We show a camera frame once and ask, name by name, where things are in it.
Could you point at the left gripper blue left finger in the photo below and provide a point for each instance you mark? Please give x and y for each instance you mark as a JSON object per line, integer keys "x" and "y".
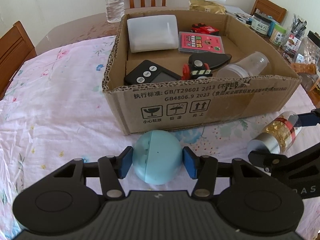
{"x": 124, "y": 162}

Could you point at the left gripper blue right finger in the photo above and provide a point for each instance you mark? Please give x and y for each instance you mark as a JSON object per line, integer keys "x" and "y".
{"x": 190, "y": 162}

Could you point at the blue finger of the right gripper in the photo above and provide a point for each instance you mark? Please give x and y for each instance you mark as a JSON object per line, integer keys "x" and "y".
{"x": 307, "y": 119}

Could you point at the light blue round case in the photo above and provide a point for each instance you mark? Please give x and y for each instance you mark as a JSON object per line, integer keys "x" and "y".
{"x": 157, "y": 157}

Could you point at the capsule bottle with red label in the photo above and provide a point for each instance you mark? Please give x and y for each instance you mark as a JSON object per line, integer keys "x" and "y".
{"x": 277, "y": 136}

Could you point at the clear plastic jar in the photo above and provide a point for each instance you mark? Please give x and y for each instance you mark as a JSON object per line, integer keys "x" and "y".
{"x": 249, "y": 66}

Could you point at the black wooden toy train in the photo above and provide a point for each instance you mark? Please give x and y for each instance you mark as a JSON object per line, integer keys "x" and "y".
{"x": 196, "y": 70}

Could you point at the black digital timer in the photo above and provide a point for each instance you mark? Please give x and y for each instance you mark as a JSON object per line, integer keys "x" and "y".
{"x": 149, "y": 72}

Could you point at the black teardrop-shaped object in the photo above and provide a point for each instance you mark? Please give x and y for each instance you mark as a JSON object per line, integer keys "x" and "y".
{"x": 214, "y": 60}

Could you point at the pink bear card pack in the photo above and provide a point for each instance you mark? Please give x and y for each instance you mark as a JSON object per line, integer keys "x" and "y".
{"x": 200, "y": 43}

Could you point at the white medical wipes container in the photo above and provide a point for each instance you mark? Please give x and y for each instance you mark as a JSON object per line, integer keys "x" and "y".
{"x": 152, "y": 33}

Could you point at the red wooden toy train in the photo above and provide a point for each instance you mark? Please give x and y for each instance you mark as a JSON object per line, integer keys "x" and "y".
{"x": 201, "y": 28}

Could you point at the large clear snack jar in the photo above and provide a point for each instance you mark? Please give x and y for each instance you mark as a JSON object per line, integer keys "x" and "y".
{"x": 307, "y": 56}

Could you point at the clear pen holder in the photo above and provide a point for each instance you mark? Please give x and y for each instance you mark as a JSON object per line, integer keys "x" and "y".
{"x": 293, "y": 38}

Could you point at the pink floral tablecloth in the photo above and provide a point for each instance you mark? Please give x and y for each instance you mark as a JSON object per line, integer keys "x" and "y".
{"x": 55, "y": 111}

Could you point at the green label white container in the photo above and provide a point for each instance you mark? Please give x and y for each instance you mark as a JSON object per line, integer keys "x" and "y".
{"x": 278, "y": 34}

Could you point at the open cardboard box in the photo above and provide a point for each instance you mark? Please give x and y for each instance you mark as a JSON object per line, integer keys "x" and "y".
{"x": 191, "y": 103}

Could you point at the black-lid glass jar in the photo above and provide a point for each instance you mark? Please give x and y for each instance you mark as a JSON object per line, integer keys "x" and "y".
{"x": 260, "y": 24}

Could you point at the wooden chair far right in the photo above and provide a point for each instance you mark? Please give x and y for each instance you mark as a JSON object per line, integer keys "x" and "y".
{"x": 269, "y": 8}

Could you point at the wooden chair far left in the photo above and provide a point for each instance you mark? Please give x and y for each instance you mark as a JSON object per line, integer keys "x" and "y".
{"x": 16, "y": 48}

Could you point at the gold tissue pack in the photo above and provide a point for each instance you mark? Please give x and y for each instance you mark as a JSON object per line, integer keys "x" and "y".
{"x": 211, "y": 6}

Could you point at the clear water bottle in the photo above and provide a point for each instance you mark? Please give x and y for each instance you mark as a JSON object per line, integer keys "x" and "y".
{"x": 115, "y": 10}

